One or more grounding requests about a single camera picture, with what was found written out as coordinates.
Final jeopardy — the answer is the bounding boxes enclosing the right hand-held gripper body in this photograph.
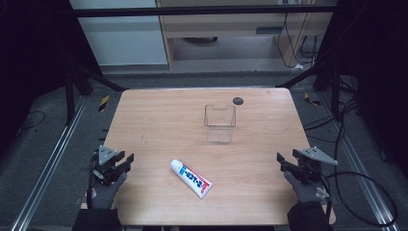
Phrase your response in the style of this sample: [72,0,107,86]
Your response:
[287,145,339,185]

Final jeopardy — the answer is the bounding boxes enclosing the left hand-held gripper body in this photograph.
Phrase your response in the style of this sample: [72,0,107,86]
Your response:
[90,144,129,187]

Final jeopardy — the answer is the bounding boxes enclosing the white toothpaste tube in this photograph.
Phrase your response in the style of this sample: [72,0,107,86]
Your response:
[169,159,214,200]

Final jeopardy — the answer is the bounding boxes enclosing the clear plastic container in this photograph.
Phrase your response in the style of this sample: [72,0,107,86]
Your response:
[203,104,238,144]

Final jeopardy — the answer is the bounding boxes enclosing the person's right hand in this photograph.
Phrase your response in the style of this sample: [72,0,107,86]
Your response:
[283,170,331,204]

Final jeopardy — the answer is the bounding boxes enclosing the yellow black floor tape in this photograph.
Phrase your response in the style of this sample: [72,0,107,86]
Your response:
[303,91,322,107]
[97,94,111,113]

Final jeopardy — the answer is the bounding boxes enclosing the black metal stand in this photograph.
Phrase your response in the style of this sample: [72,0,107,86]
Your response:
[63,59,128,127]
[275,59,343,122]

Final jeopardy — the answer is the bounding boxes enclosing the white cabinet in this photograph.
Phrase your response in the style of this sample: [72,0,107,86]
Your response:
[68,0,169,67]

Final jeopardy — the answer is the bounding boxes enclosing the light wooden desk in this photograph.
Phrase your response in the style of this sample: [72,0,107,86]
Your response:
[155,0,338,69]

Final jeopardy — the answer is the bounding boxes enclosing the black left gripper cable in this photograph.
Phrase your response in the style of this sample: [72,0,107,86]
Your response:
[86,150,99,210]

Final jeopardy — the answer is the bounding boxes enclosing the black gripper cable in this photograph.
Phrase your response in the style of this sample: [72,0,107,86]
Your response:
[86,150,99,210]
[321,171,399,227]

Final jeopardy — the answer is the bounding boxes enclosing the aluminium floor rail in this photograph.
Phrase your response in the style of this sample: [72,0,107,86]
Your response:
[10,95,89,231]
[317,92,402,231]

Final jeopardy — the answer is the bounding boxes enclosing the bundle of black floor cables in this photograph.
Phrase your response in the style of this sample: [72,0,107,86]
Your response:
[302,74,365,143]

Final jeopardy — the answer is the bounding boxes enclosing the thin black floor cable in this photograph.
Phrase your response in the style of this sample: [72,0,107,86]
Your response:
[17,110,47,132]

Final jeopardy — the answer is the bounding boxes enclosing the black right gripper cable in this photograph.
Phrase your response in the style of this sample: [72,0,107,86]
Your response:
[321,171,399,227]

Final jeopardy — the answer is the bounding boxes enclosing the black hanging desk cables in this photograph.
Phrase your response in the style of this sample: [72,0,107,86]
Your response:
[276,12,322,69]

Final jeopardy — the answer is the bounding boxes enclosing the black horizontal frame bar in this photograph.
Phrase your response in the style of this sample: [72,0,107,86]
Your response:
[71,5,337,18]

